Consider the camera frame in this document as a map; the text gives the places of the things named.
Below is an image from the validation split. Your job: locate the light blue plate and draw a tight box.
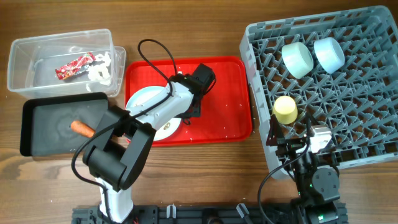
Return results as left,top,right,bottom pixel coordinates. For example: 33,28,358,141
125,86,182,142

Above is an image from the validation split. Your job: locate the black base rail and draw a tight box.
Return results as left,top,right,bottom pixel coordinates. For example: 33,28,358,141
71,202,348,224

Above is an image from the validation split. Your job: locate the white tissue in bin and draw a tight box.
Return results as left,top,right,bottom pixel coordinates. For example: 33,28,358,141
95,51,111,67

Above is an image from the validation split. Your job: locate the red snack wrapper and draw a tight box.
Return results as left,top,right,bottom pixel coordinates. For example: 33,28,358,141
55,52,95,80

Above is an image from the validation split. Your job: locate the clear plastic bin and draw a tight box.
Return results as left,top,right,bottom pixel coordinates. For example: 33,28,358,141
7,29,126,98

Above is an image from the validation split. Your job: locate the light blue bowl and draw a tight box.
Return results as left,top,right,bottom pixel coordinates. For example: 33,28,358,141
313,37,345,74

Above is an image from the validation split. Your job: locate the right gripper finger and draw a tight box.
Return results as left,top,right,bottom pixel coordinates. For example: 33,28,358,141
266,114,284,146
305,112,319,128

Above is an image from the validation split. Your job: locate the orange carrot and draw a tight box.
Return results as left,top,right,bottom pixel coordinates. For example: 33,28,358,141
70,120,95,138

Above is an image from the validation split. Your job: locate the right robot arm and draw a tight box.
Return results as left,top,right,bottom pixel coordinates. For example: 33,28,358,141
261,114,340,223

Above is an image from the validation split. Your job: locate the yellow cup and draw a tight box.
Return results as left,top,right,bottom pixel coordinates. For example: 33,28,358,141
272,96,298,124

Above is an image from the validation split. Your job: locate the white tissue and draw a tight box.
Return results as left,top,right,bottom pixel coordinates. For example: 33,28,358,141
86,65,111,92
95,51,111,67

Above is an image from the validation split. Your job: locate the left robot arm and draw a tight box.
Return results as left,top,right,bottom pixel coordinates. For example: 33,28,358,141
82,63,215,223

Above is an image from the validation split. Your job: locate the red serving tray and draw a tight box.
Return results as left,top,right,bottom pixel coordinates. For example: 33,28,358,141
123,55,253,148

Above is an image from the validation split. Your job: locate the black tray bin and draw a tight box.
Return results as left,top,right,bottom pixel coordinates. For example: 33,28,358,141
20,93,109,157

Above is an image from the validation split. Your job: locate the green bowl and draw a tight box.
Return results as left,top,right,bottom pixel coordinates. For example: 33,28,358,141
281,42,313,79

